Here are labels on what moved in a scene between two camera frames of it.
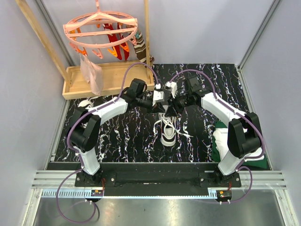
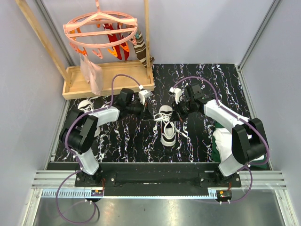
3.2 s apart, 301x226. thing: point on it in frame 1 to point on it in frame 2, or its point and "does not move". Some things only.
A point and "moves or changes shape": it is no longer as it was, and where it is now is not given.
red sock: [113, 39] does not move
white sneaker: [168, 131] does not move
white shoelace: [170, 121] moves or changes shape
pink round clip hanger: [101, 29] does not move
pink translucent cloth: [92, 73] does not move
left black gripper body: [147, 104] to [137, 109]
